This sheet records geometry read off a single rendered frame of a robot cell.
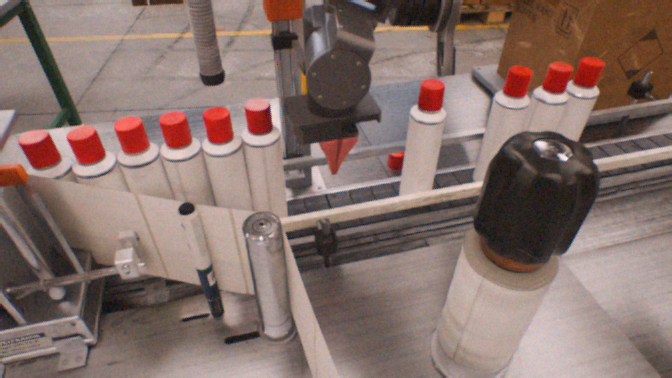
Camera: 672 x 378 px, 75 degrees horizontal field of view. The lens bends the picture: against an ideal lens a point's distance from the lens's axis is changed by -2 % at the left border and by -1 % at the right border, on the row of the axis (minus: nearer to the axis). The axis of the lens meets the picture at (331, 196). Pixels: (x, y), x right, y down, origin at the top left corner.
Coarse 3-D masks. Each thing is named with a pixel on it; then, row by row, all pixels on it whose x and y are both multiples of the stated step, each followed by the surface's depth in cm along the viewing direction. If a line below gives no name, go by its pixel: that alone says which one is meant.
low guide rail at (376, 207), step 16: (608, 160) 75; (624, 160) 75; (640, 160) 77; (656, 160) 78; (432, 192) 69; (448, 192) 69; (464, 192) 70; (336, 208) 66; (352, 208) 66; (368, 208) 66; (384, 208) 67; (400, 208) 68; (288, 224) 64; (304, 224) 65
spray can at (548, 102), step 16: (560, 64) 64; (544, 80) 65; (560, 80) 63; (544, 96) 65; (560, 96) 65; (528, 112) 69; (544, 112) 66; (560, 112) 66; (528, 128) 69; (544, 128) 68
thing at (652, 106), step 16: (592, 112) 78; (608, 112) 78; (624, 112) 79; (640, 112) 80; (384, 144) 70; (400, 144) 70; (448, 144) 73; (288, 160) 67; (304, 160) 67; (320, 160) 68; (208, 176) 64
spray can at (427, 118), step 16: (432, 80) 60; (432, 96) 59; (416, 112) 62; (432, 112) 61; (416, 128) 62; (432, 128) 61; (416, 144) 64; (432, 144) 63; (416, 160) 65; (432, 160) 65; (416, 176) 67; (432, 176) 68; (400, 192) 72; (416, 192) 69
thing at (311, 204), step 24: (624, 144) 84; (648, 144) 84; (624, 168) 79; (648, 168) 79; (336, 192) 74; (360, 192) 74; (384, 192) 74; (288, 216) 70; (384, 216) 70; (408, 216) 71
